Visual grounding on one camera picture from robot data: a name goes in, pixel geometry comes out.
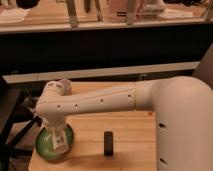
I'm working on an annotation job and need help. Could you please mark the white gripper with label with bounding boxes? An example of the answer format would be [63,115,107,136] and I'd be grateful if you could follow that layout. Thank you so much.
[46,124,69,154]

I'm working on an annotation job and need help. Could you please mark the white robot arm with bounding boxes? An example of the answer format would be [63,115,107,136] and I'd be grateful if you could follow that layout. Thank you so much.
[36,76,213,171]

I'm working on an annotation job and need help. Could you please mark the green ceramic bowl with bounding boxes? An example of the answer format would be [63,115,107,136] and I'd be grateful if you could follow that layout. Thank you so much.
[35,125,74,161]

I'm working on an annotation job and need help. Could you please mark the long dark bench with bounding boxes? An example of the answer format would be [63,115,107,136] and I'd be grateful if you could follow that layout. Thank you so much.
[0,22,213,81]

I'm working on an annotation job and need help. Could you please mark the dark panel at right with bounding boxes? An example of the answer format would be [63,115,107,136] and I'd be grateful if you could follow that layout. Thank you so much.
[193,43,213,90]

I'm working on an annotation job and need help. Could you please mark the black chair frame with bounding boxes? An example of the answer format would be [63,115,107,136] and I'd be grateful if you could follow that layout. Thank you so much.
[0,75,41,171]

